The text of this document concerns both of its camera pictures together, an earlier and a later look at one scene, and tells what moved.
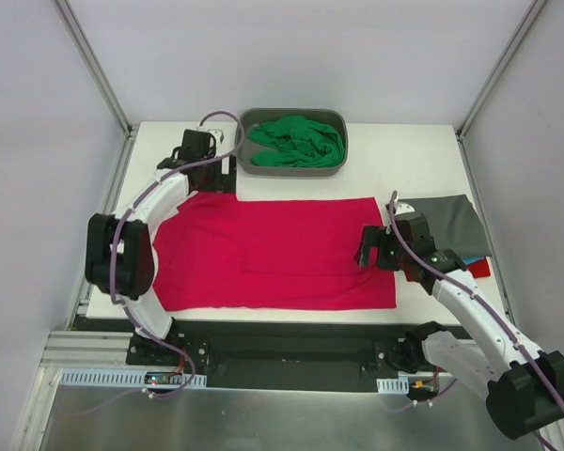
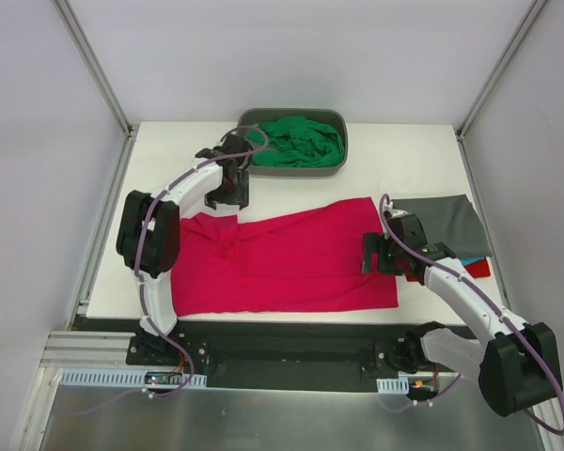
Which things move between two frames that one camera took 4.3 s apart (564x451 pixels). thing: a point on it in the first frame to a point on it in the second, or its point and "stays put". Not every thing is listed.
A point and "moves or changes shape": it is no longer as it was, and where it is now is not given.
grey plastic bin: x=293 y=142 stays put
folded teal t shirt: x=469 y=259 stays put
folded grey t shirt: x=454 y=224 stays put
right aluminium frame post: x=514 y=44 stays put
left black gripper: x=212 y=176 to x=227 y=198
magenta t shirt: x=218 y=253 moves or changes shape
